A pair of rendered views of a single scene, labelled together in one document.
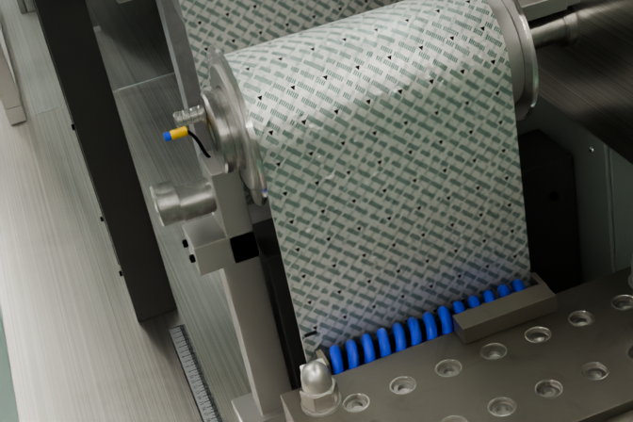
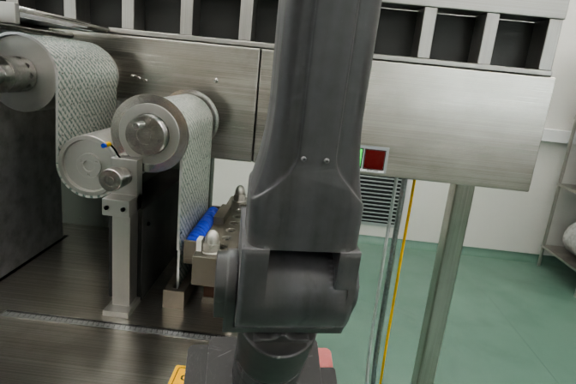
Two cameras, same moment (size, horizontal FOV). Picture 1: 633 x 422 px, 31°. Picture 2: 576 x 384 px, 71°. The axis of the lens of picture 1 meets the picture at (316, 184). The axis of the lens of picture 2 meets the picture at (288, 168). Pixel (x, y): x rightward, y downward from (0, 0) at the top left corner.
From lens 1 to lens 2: 0.90 m
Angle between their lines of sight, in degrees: 71
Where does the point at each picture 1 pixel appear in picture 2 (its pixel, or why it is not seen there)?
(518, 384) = not seen: hidden behind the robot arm
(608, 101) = (220, 140)
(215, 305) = (15, 296)
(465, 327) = (223, 217)
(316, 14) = (95, 113)
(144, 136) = not seen: outside the picture
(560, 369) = not seen: hidden behind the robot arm
